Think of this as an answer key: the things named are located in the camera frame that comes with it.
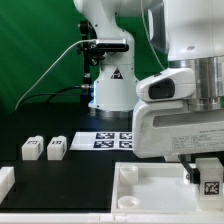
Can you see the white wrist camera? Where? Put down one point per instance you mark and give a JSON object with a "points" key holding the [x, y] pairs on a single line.
{"points": [[168, 85]]}

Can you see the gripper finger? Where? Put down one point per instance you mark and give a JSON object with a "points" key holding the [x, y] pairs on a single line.
{"points": [[194, 173]]}

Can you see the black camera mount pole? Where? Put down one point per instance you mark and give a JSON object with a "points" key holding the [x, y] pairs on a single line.
{"points": [[87, 53]]}

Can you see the white sheet with tags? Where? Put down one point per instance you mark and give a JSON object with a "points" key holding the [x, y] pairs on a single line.
{"points": [[102, 141]]}

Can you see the white front rail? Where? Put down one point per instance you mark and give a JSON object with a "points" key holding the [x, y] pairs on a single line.
{"points": [[13, 218]]}

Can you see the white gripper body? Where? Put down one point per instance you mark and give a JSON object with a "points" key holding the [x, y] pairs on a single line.
{"points": [[169, 128]]}

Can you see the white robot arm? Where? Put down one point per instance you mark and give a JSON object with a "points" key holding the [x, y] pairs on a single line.
{"points": [[190, 32]]}

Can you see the white square tabletop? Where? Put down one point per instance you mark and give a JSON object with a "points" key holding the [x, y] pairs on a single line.
{"points": [[154, 188]]}

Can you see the white left obstacle block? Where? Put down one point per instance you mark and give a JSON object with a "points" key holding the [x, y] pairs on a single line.
{"points": [[7, 180]]}

